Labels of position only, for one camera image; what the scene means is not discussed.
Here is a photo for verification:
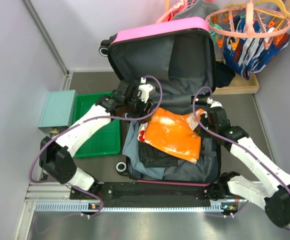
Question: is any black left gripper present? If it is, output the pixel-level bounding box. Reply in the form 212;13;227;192
124;91;154;124

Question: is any black denim garment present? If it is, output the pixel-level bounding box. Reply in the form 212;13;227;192
138;142;180;168

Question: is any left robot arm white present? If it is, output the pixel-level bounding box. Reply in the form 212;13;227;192
39;78;155;199

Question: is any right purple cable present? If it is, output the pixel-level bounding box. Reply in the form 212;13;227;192
192;86;290;232

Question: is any green plastic tray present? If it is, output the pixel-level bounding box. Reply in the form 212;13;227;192
71;91;122;159

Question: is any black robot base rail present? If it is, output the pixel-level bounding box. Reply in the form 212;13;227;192
90;180;242;208

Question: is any teal green garment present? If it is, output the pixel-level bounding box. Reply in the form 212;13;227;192
208;22;223;47

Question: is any yellow clothes hanger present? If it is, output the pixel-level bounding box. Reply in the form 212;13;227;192
225;0;290;18

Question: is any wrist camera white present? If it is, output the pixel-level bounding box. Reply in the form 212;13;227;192
206;97;223;109
138;77;156;103

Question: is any light blue metal box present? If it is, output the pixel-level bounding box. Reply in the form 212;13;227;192
38;90;78;135

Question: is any grey hanging garment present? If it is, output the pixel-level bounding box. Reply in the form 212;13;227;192
172;0;219;21

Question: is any dark navy folded garment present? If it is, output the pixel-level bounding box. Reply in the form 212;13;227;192
215;61;236;88

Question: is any slotted grey cable duct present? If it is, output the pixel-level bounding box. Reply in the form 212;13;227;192
34;199;238;213

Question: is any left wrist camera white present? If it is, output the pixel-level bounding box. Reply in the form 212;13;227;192
138;77;156;103

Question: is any coral pink patterned garment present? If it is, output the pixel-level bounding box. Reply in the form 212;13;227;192
155;0;193;24

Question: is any pink round clip hanger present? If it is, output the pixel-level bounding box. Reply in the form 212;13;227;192
205;1;290;50

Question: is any purple cable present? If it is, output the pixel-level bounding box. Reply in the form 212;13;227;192
29;74;164;218
192;86;290;232

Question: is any pink hard-shell suitcase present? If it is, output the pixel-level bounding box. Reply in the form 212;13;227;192
99;16;221;184

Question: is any blue white patterned garment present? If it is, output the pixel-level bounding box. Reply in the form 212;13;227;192
222;14;290;81

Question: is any light blue grey garment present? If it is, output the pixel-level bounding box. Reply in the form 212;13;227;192
122;121;165;180

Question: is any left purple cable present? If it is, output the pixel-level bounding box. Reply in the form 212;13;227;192
29;74;164;218

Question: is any orange white tie-dye garment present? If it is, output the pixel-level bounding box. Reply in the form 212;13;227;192
137;108;206;164

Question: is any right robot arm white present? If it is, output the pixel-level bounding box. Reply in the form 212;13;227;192
193;104;290;231

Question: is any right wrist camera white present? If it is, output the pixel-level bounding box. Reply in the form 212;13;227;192
206;97;223;109

